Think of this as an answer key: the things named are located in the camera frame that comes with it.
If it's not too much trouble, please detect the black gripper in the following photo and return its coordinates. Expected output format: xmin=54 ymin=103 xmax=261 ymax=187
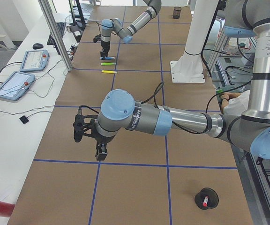
xmin=100 ymin=40 xmax=110 ymax=58
xmin=95 ymin=132 xmax=115 ymax=161

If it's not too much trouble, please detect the blue marker pen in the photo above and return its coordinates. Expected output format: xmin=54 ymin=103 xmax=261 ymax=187
xmin=100 ymin=57 xmax=115 ymax=60

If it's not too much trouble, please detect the red marker pen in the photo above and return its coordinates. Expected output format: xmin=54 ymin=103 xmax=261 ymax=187
xmin=202 ymin=196 xmax=209 ymax=207

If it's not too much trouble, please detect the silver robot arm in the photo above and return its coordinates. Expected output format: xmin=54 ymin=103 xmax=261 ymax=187
xmin=94 ymin=0 xmax=270 ymax=160
xmin=100 ymin=0 xmax=162 ymax=60

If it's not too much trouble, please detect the green marker pen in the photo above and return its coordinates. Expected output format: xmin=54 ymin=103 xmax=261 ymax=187
xmin=100 ymin=62 xmax=117 ymax=66

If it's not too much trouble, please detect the yellow marker pen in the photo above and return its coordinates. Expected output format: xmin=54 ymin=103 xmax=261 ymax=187
xmin=101 ymin=70 xmax=118 ymax=74

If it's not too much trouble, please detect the black keyboard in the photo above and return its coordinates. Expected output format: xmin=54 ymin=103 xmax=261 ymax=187
xmin=46 ymin=22 xmax=67 ymax=46

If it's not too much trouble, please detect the black computer mouse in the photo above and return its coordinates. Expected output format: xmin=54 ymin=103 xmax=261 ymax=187
xmin=32 ymin=43 xmax=44 ymax=50

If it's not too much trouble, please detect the far teach pendant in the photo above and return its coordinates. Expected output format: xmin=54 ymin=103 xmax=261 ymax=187
xmin=20 ymin=50 xmax=49 ymax=73

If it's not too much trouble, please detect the teach pendant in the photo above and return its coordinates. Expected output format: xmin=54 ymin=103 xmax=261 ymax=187
xmin=0 ymin=71 xmax=35 ymax=101
xmin=20 ymin=50 xmax=49 ymax=73

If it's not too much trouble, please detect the far black mesh cup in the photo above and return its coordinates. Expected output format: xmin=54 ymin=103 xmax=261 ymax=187
xmin=172 ymin=7 xmax=182 ymax=19

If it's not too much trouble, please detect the black mesh cup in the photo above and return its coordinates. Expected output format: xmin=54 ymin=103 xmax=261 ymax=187
xmin=172 ymin=7 xmax=182 ymax=19
xmin=195 ymin=187 xmax=219 ymax=210

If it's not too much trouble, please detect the small black sensor box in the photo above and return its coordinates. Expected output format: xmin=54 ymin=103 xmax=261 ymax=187
xmin=19 ymin=115 xmax=29 ymax=124

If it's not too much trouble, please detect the near teach pendant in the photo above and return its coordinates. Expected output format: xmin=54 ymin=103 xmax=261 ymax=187
xmin=0 ymin=71 xmax=35 ymax=101

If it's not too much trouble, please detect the near black mesh cup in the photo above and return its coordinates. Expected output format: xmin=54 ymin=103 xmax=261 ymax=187
xmin=195 ymin=187 xmax=219 ymax=210

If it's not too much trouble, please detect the person in white shirt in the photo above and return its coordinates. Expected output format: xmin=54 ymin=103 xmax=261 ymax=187
xmin=220 ymin=90 xmax=250 ymax=116

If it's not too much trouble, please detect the aluminium frame post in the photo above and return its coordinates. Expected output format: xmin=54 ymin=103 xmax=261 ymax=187
xmin=38 ymin=0 xmax=72 ymax=72

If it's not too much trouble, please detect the white camera stand column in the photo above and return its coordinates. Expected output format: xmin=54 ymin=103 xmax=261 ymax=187
xmin=170 ymin=0 xmax=219 ymax=83

